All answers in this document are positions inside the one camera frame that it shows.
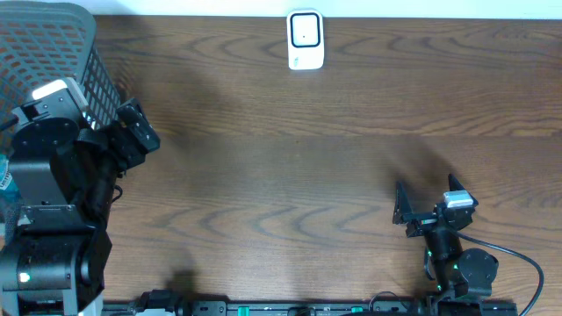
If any teal mouthwash bottle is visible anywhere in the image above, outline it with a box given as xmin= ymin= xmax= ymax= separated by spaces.
xmin=1 ymin=154 xmax=19 ymax=203

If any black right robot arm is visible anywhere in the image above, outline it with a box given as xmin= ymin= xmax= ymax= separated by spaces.
xmin=393 ymin=175 xmax=499 ymax=315

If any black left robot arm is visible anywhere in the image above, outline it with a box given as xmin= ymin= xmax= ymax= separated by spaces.
xmin=1 ymin=98 xmax=160 ymax=315

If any white barcode scanner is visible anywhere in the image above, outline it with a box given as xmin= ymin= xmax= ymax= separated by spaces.
xmin=286 ymin=10 xmax=325 ymax=70

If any grey plastic mesh basket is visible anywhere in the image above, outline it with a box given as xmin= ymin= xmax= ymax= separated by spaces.
xmin=0 ymin=0 xmax=123 ymax=220

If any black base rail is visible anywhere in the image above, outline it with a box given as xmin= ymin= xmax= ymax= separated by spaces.
xmin=100 ymin=290 xmax=518 ymax=316

